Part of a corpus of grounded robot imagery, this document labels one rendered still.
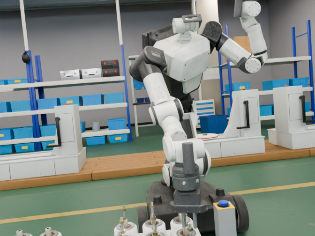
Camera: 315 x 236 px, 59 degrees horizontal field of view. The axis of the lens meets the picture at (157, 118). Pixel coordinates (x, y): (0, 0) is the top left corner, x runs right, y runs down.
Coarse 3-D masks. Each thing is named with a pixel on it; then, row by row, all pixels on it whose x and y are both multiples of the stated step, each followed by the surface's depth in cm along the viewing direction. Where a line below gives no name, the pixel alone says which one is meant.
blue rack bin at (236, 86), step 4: (228, 84) 601; (232, 84) 578; (236, 84) 576; (240, 84) 578; (244, 84) 579; (248, 84) 580; (228, 88) 606; (232, 88) 583; (236, 88) 578; (240, 88) 578; (248, 88) 581; (228, 92) 609
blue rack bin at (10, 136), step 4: (4, 128) 580; (8, 128) 581; (12, 128) 582; (0, 132) 534; (4, 132) 535; (8, 132) 536; (12, 132) 546; (0, 136) 534; (4, 136) 536; (8, 136) 537; (12, 136) 545; (0, 140) 536
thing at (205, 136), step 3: (198, 135) 330; (201, 135) 328; (204, 135) 325; (207, 135) 323; (210, 135) 321; (213, 135) 319; (216, 135) 320; (198, 138) 317; (201, 138) 315; (204, 138) 314; (207, 138) 314; (210, 138) 314; (213, 138) 316
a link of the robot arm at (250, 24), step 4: (240, 20) 138; (244, 20) 137; (248, 20) 137; (252, 20) 137; (244, 24) 137; (248, 24) 137; (252, 24) 137; (256, 24) 135; (244, 28) 137; (248, 28) 133; (252, 28) 132; (256, 28) 132; (260, 28) 133; (248, 32) 134; (252, 32) 133
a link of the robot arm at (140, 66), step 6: (138, 60) 123; (144, 60) 120; (132, 66) 127; (138, 66) 123; (144, 66) 120; (150, 66) 119; (156, 66) 120; (132, 72) 127; (138, 72) 125; (144, 72) 119; (150, 72) 118; (156, 72) 118
